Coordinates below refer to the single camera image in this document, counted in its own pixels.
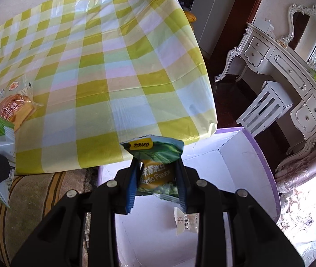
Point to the white purple cardboard box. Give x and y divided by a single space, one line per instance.
226 180

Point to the white wardrobe cabinet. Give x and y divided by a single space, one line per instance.
211 17

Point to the white slatted stool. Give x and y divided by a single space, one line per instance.
271 104

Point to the striped plush cushion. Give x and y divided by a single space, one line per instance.
31 198

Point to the white ornate dressing table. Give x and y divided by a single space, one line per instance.
264 55

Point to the green checkered tablecloth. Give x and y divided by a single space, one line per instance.
104 72

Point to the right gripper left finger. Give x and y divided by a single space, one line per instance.
82 218

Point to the green pea snack packet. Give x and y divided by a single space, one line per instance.
155 154

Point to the small white candy wrapper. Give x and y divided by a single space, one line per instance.
186 222

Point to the ornate white mirror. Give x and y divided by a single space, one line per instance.
301 37

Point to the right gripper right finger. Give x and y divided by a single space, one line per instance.
233 228

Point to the pink embroidered curtain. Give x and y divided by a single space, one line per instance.
297 187

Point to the tiger-skin cake bread package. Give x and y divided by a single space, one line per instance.
16 101

